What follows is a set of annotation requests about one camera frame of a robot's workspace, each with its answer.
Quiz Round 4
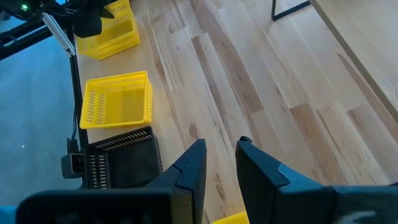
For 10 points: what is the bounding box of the small grey camera box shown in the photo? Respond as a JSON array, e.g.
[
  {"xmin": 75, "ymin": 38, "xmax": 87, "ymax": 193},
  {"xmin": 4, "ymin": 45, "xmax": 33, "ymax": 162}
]
[{"xmin": 60, "ymin": 152, "xmax": 85, "ymax": 179}]

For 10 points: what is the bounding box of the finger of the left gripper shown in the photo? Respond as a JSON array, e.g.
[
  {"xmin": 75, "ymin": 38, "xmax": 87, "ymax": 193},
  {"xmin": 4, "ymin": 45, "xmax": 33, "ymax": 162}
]
[
  {"xmin": 99, "ymin": 4, "xmax": 115, "ymax": 19},
  {"xmin": 73, "ymin": 9, "xmax": 103, "ymax": 38}
]

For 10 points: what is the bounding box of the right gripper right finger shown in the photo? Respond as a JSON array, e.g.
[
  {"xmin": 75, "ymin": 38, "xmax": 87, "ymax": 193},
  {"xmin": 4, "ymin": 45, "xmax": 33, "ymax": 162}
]
[{"xmin": 235, "ymin": 136, "xmax": 338, "ymax": 224}]

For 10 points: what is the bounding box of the black aluminium frame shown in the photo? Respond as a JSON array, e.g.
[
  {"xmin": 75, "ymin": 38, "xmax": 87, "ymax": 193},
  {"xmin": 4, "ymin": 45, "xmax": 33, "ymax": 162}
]
[{"xmin": 0, "ymin": 17, "xmax": 91, "ymax": 189}]

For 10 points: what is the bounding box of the white plastic strip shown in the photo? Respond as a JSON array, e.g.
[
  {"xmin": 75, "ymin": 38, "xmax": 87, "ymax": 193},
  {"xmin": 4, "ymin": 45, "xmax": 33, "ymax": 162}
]
[{"xmin": 41, "ymin": 12, "xmax": 77, "ymax": 57}]

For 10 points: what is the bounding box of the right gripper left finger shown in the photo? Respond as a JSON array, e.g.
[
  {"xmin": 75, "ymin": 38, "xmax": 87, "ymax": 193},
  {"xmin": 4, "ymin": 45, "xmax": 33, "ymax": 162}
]
[{"xmin": 146, "ymin": 139, "xmax": 208, "ymax": 224}]

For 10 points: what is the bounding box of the black plastic basket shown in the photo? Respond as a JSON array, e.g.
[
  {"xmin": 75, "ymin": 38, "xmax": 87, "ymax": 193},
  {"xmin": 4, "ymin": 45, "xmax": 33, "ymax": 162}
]
[{"xmin": 83, "ymin": 126, "xmax": 164, "ymax": 190}]

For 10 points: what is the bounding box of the yellow plastic basket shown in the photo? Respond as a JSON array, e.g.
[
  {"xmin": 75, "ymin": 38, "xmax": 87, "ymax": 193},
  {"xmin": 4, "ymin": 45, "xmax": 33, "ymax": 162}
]
[
  {"xmin": 75, "ymin": 0, "xmax": 141, "ymax": 61},
  {"xmin": 211, "ymin": 210, "xmax": 250, "ymax": 224},
  {"xmin": 79, "ymin": 70, "xmax": 154, "ymax": 130}
]

